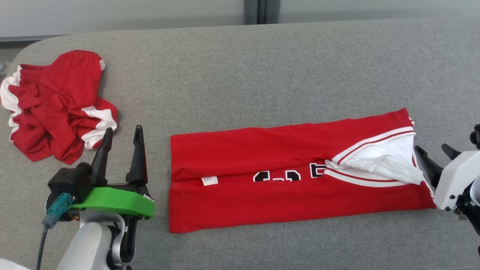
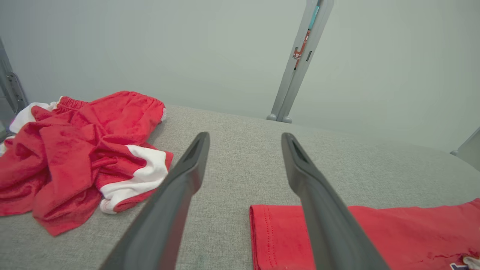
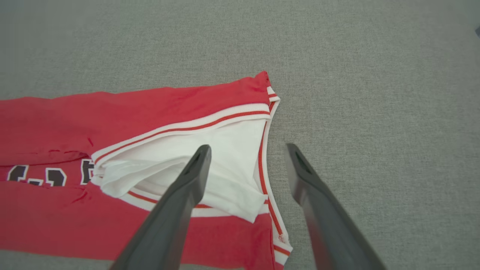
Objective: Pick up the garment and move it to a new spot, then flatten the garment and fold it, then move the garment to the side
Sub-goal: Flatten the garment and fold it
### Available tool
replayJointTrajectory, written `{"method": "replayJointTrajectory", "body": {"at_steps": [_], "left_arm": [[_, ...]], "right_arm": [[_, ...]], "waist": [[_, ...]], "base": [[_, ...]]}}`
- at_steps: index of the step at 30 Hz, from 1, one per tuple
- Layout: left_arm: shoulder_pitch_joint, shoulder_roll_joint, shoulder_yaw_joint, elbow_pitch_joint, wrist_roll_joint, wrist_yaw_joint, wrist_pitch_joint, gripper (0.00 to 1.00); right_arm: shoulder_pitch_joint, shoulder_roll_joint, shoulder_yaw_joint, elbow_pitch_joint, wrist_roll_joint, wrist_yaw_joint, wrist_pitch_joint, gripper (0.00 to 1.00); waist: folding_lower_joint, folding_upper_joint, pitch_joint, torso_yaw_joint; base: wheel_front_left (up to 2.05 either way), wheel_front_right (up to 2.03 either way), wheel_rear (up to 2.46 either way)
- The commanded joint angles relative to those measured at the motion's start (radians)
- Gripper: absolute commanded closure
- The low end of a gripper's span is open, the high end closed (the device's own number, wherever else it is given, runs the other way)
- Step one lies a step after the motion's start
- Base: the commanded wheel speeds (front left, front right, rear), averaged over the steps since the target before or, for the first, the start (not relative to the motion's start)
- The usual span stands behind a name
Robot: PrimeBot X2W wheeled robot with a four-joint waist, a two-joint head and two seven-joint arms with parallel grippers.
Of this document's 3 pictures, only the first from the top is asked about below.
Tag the red white shorts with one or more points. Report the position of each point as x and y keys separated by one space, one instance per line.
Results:
x=56 y=108

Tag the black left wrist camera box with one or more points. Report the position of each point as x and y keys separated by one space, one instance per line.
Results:
x=69 y=180

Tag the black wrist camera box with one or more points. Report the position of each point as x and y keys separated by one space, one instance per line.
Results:
x=476 y=137
x=69 y=180

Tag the grey upright posts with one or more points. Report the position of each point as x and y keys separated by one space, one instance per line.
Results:
x=251 y=11

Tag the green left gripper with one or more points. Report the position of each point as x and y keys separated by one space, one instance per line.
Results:
x=112 y=200

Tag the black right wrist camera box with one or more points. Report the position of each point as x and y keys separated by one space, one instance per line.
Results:
x=476 y=137

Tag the red basketball jersey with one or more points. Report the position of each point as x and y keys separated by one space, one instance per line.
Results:
x=262 y=153

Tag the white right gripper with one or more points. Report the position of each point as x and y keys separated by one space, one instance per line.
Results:
x=455 y=180

